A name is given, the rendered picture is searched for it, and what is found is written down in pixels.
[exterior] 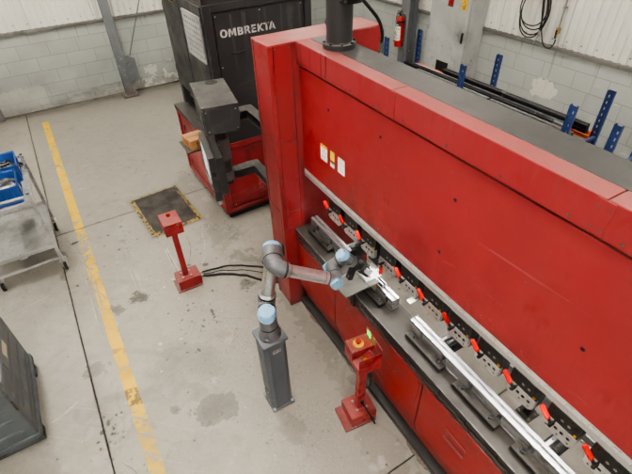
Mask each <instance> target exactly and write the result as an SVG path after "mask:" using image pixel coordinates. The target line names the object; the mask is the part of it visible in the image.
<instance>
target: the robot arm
mask: <svg viewBox="0 0 632 474"><path fill-rule="evenodd" d="M261 263H262V265H263V274H262V283H261V289H260V290H259V292H258V295H257V300H258V313H257V316H258V320H259V326H260V328H259V331H258V336H259V339H260V341H262V342H263V343H274V342H276V341H278V340H279V339H280V337H281V329H280V327H279V326H278V324H277V311H276V297H277V293H276V291H275V286H276V279H277V277H283V278H286V277H292V278H297V279H302V280H307V281H312V282H317V283H323V284H327V285H330V286H331V288H332V289H333V290H339V289H340V288H341V287H342V285H343V283H342V278H341V274H340V268H341V266H343V265H344V264H346V265H348V266H349V269H348V272H347V274H346V278H347V279H348V280H352V279H353V277H354V274H355V272H356V271H358V273H360V274H362V275H363V276H365V277H371V276H370V275H371V273H372V270H370V271H368V270H365V269H366V268H367V267H368V268H369V267H370V265H369V266H368V263H367V262H366V261H364V259H363V258H361V257H359V256H358V255H356V256H354V255H352V254H351V253H349V252H348V251H347V250H345V249H339V250H338V251H337V252H336V257H334V258H333V259H331V260H330V261H327V262H326V263H325V264H324V265H323V269H324V270H323V271H321V270H316V269H311V268H307V267H302V266H297V265H292V264H290V263H289V262H287V261H284V260H283V256H282V246H281V244H280V243H279V242H278V241H274V240H271V241H267V242H265V243H264V244H263V246H262V259H261ZM366 273H367V274H366Z"/></svg>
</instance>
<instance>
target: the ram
mask: <svg viewBox="0 0 632 474"><path fill-rule="evenodd" d="M300 87H301V105H302V124H303V143H304V163H305V169H306V170H307V171H308V172H309V173H310V174H311V175H312V176H314V177H315V178H316V179H317V180H318V181H319V182H320V183H321V184H323V185H324V186H325V187H326V188H327V189H328V190H329V191H330V192H332V193H333V194H334V195H335V196H336V197H337V198H338V199H340V200H341V201H342V202H343V203H344V204H345V205H346V206H347V207H349V208H350V209H351V210H352V211H353V212H354V213H355V214H356V215H358V216H359V217H360V218H361V219H362V220H363V221H364V222H365V223H367V224H368V225H369V226H370V227H371V228H372V229H373V230H375V231H376V232H377V233H378V234H379V235H380V236H381V237H382V238H383V239H385V240H386V241H387V242H388V243H389V244H390V245H391V246H393V247H394V248H395V249H396V250H397V251H398V252H399V253H400V254H402V255H403V256H404V257H405V258H406V259H407V260H408V261H410V262H411V263H412V264H413V265H414V266H415V267H416V268H417V269H418V270H420V271H421V272H422V273H423V274H424V275H425V276H426V277H428V278H429V279H430V280H431V281H432V282H433V283H434V284H435V285H436V286H437V287H438V288H439V289H440V290H441V291H442V292H444V293H445V294H446V295H447V296H448V297H449V298H450V299H451V300H452V301H454V302H455V303H456V304H457V305H458V306H459V307H460V308H462V309H463V310H464V311H465V312H466V313H467V314H468V315H469V316H471V317H472V318H473V319H474V320H475V321H476V322H477V323H478V324H480V325H481V326H482V327H483V328H484V329H485V330H486V331H487V332H489V333H490V334H491V335H492V336H493V337H494V338H495V339H496V340H498V341H499V342H500V343H501V344H502V345H503V346H504V347H506V348H507V349H508V350H509V351H510V352H511V353H512V354H513V355H514V356H516V357H517V358H518V359H519V360H520V361H521V362H522V363H524V364H525V365H526V366H527V367H528V368H529V369H530V370H531V371H533V372H534V373H535V374H536V375H537V376H538V377H539V378H541V379H542V380H543V381H544V382H545V383H546V384H547V385H548V386H549V387H551V388H552V389H553V390H554V391H555V392H556V393H557V394H559V395H560V396H561V397H562V398H563V399H564V400H565V401H566V402H568V403H569V404H570V405H571V406H572V407H573V408H574V409H575V410H576V411H577V412H578V413H579V414H580V415H581V416H582V417H583V418H585V419H586V420H587V421H588V422H589V423H590V424H591V425H593V426H594V427H595V428H596V429H597V430H598V431H599V432H600V433H602V434H603V435H604V436H605V437H606V438H607V439H608V440H609V441H611V442H612V443H613V444H614V445H615V446H616V447H617V448H618V449H620V450H621V451H622V452H623V453H624V454H625V455H626V456H628V457H629V458H630V459H631V460H632V258H631V257H629V256H628V255H626V254H625V253H624V252H622V251H620V250H618V249H617V248H615V247H613V246H611V245H609V244H607V243H606V242H604V241H602V240H600V239H599V238H597V237H595V236H593V234H591V233H589V232H588V231H586V230H584V229H582V228H580V227H578V226H576V225H575V224H573V223H571V222H570V221H568V220H566V219H564V218H563V217H561V216H559V215H557V214H556V213H553V212H551V211H550V210H548V209H547V208H546V207H544V206H542V205H540V204H539V203H537V202H535V201H533V200H532V199H530V198H528V197H526V196H524V195H522V194H521V193H519V192H517V191H515V190H514V189H513V188H511V187H509V186H508V185H506V184H504V183H503V182H500V181H498V180H497V179H495V178H493V177H491V176H490V175H488V174H486V173H485V172H483V171H481V170H479V169H478V168H476V167H475V166H473V165H471V164H469V163H468V162H466V161H464V160H462V159H461V158H459V157H457V156H455V155H454V154H452V153H450V152H448V151H447V150H444V149H443V148H441V147H439V146H437V145H436V144H435V143H433V142H431V141H430V140H428V139H426V138H425V137H423V136H421V135H419V134H417V133H415V132H413V131H412V130H410V129H408V128H406V127H405V126H403V125H402V124H401V123H399V122H397V121H395V120H394V119H392V118H389V117H388V116H386V115H384V114H383V113H381V112H379V111H377V110H376V109H374V108H372V107H370V106H369V105H367V104H365V103H363V102H362V101H360V100H359V99H357V98H355V97H353V96H352V95H350V94H348V93H346V92H345V91H343V90H341V89H340V88H338V87H335V86H334V85H332V84H330V83H328V82H327V81H325V80H324V79H322V78H321V77H319V76H317V75H316V74H314V73H312V72H310V71H308V70H306V69H304V68H303V67H300ZM321 143H322V144H323V145H324V146H326V147H327V162H325V161H324V160H323V159H322V158H321ZM330 151H333V152H334V153H335V163H334V162H333V161H331V160H330ZM338 156H339V158H341V159H342V160H343V161H344V162H345V178H344V177H343V176H342V175H341V174H340V173H339V172H338ZM330 162H332V163H333V164H334V165H335V169H334V168H333V167H332V166H331V165H330ZM305 176H307V177H308V178H309V179H310V180H311V181H312V182H313V183H314V184H315V185H317V186H318V187H319V188H320V189H321V190H322V191H323V192H324V193H325V194H326V195H327V196H329V197H330V198H331V199H332V200H333V201H334V202H335V203H336V204H337V205H339V206H340V207H341V208H342V209H343V210H344V211H345V212H346V213H347V214H348V215H350V216H351V217H352V218H353V219H354V220H355V221H356V222H357V224H358V225H360V226H361V227H362V228H363V229H364V230H365V231H367V232H368V233H369V235H371V236H372V237H373V238H374V239H375V240H376V241H377V242H378V243H379V244H380V245H382V246H383V247H384V248H385V249H386V250H387V251H388V252H389V253H390V254H391V255H393V256H394V257H395V258H396V259H397V260H398V261H399V262H400V263H401V264H403V265H404V266H405V267H406V268H407V269H408V270H409V271H410V272H411V273H412V274H413V275H415V276H416V277H417V278H418V279H419V280H420V281H421V282H422V283H423V284H425V285H426V286H427V287H428V288H429V289H430V290H431V291H432V292H433V293H434V294H436V295H437V296H438V297H439V298H440V299H441V300H442V301H443V302H444V303H445V304H447V305H448V306H449V307H450V308H451V309H452V310H453V311H454V312H455V313H456V314H458V315H459V316H460V317H461V318H462V319H463V320H464V321H465V322H466V323H467V324H469V325H470V326H471V327H472V328H473V329H474V330H475V331H476V332H477V333H478V334H480V335H481V336H482V337H483V338H484V339H485V340H486V341H487V342H488V343H490V344H491V345H492V346H493V347H494V348H495V349H496V350H497V351H498V352H499V353H500V354H502V355H503V356H504V357H505V358H506V359H507V360H508V361H509V362H510V363H512V364H513V365H514V366H515V367H516V368H517V369H518V370H519V371H520V372H521V373H523V374H524V375H525V376H526V377H527V378H528V379H529V380H530V381H531V382H532V383H533V384H534V385H535V386H537V387H538V388H539V389H540V390H541V391H542V392H543V393H544V394H545V395H546V396H547V397H548V398H549V399H550V400H551V401H552V402H553V403H555V404H556V405H557V406H558V407H559V408H560V409H561V410H562V411H563V412H564V413H566V414H567V415H568V416H569V417H570V418H571V419H572V420H573V421H574V422H576V423H577V424H578V425H579V426H580V427H581V428H582V429H583V430H584V431H585V432H586V433H588V434H589V435H590V436H591V437H592V438H593V439H594V440H595V441H596V442H598V443H599V444H600V445H601V446H602V447H603V448H604V449H605V450H606V451H607V452H609V453H610V454H611V455H612V456H613V457H614V458H615V459H616V460H617V461H618V462H620V463H621V464H622V465H623V466H624V467H625V468H626V469H627V470H628V471H629V472H631V473H632V467H631V466H630V465H629V464H628V463H627V462H626V461H625V460H623V459H622V458H621V457H620V456H619V455H618V454H617V453H616V452H615V451H613V450H612V449H611V448H610V447H609V446H608V445H607V444H606V443H604V442H603V441H602V440H601V439H600V438H599V437H598V436H597V435H596V434H594V433H593V432H592V431H591V430H590V429H589V428H588V427H587V426H586V425H584V424H583V423H582V422H581V421H580V420H579V419H578V418H577V417H575V416H574V415H573V414H572V413H571V412H570V411H569V410H568V409H567V408H566V407H564V406H563V405H562V404H561V403H560V402H559V401H558V400H557V399H555V398H554V397H553V396H552V395H551V394H550V393H549V392H548V391H547V390H545V389H544V388H543V387H542V386H541V385H540V384H539V383H538V382H537V381H535V380H534V379H533V378H532V377H531V376H530V375H529V374H528V373H527V372H525V371H524V370H523V369H522V368H521V367H520V366H519V365H518V364H516V363H515V362H514V361H513V360H512V359H511V358H510V357H509V356H508V355H506V354H505V353H504V352H503V351H502V350H501V349H500V348H499V347H498V346H496V345H495V343H494V342H492V341H491V340H490V339H489V338H487V337H486V336H485V335H484V334H483V332H482V331H481V330H480V329H479V328H477V327H476V326H475V325H474V324H473V323H472V322H471V321H470V320H468V319H467V318H466V317H465V316H464V315H463V314H462V313H461V312H460V311H459V310H457V309H456V308H455V307H454V306H453V305H452V304H451V303H450V302H448V301H447V300H446V299H445V298H444V297H443V296H442V295H441V294H440V293H438V292H437V291H436V290H435V289H434V288H433V287H432V286H431V285H430V284H428V283H427V282H426V281H425V280H424V279H423V278H422V277H421V276H419V275H418V274H417V273H416V272H415V271H414V270H413V269H412V268H411V267H409V266H408V265H407V264H406V263H405V262H404V261H403V260H402V259H401V258H399V257H398V256H397V255H396V254H395V253H394V252H393V251H392V250H391V249H389V248H388V247H387V246H386V245H385V244H384V243H383V242H382V241H380V240H379V239H378V238H377V237H376V236H375V235H374V234H373V233H372V232H371V231H369V230H368V229H367V228H366V227H365V226H364V225H363V224H362V223H360V222H359V221H358V220H357V219H356V218H355V217H354V216H353V215H352V214H350V213H349V212H348V211H347V210H346V209H345V208H344V207H343V206H342V205H340V204H339V203H338V202H337V201H336V200H335V199H334V198H333V197H331V196H330V195H329V194H328V193H327V192H326V191H325V190H324V189H323V188H322V187H321V186H320V185H319V184H318V183H317V182H316V181H314V180H313V179H312V178H311V177H310V176H309V175H308V174H307V173H306V172H305Z"/></svg>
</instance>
